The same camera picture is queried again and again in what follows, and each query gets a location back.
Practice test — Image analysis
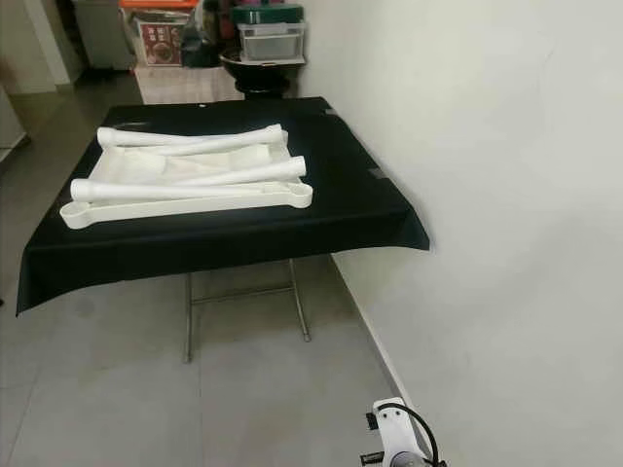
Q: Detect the white plastic table leg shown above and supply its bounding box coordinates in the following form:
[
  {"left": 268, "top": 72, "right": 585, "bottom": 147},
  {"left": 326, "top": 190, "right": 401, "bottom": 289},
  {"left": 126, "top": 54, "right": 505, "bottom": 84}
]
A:
[
  {"left": 95, "top": 126, "right": 254, "bottom": 149},
  {"left": 70, "top": 178, "right": 269, "bottom": 203},
  {"left": 146, "top": 124, "right": 288, "bottom": 157},
  {"left": 165, "top": 156, "right": 308, "bottom": 188}
]

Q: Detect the white fridge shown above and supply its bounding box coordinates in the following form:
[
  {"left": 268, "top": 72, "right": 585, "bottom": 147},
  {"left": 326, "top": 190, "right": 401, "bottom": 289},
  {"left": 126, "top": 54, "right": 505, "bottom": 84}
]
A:
[{"left": 0, "top": 83, "right": 30, "bottom": 157}]

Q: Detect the white plastic table top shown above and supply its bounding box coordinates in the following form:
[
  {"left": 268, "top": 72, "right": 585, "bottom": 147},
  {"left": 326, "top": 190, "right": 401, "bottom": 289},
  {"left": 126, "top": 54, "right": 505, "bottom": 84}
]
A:
[{"left": 58, "top": 126, "right": 314, "bottom": 232}]

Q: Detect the grey cabinet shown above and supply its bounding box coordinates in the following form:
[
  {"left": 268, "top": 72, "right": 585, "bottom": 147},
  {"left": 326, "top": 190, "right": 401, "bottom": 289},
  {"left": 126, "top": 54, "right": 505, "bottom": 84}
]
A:
[{"left": 73, "top": 0, "right": 137, "bottom": 71}]

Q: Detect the pale checkered towel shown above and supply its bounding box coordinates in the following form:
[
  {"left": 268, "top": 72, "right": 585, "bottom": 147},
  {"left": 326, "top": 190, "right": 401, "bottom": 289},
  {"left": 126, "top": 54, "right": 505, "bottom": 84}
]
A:
[{"left": 134, "top": 64, "right": 239, "bottom": 105}]

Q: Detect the red printed box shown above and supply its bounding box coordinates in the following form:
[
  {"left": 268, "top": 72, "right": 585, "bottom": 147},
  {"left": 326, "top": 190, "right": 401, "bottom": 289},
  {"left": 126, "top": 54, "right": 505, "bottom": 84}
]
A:
[{"left": 139, "top": 21, "right": 186, "bottom": 67}]

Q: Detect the black bag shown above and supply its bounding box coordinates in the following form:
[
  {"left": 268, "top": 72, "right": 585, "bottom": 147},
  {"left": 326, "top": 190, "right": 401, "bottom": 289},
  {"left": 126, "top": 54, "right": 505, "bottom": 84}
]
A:
[{"left": 182, "top": 0, "right": 235, "bottom": 69}]

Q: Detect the orange plastic tray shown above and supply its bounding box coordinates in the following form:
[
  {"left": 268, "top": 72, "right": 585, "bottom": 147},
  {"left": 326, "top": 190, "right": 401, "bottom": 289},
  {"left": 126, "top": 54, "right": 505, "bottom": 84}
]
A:
[{"left": 120, "top": 0, "right": 199, "bottom": 11}]

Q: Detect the black round stool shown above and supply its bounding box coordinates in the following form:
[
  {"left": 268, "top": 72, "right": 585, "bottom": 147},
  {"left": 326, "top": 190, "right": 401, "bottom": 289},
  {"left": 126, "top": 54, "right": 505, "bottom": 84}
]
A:
[{"left": 219, "top": 49, "right": 308, "bottom": 98}]

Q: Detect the clear plastic storage box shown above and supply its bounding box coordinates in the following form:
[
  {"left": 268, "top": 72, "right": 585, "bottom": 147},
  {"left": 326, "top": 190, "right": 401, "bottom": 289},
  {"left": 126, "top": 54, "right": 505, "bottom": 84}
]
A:
[{"left": 238, "top": 21, "right": 308, "bottom": 62}]

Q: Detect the black tablecloth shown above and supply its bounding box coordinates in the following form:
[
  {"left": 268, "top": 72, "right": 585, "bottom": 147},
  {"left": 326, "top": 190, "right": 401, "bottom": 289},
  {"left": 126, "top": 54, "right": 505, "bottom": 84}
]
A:
[{"left": 15, "top": 95, "right": 431, "bottom": 317}]

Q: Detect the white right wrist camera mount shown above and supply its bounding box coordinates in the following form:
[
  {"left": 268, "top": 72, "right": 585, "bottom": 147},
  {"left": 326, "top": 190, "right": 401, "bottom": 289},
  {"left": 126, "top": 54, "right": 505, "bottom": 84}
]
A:
[{"left": 365, "top": 397, "right": 424, "bottom": 467}]

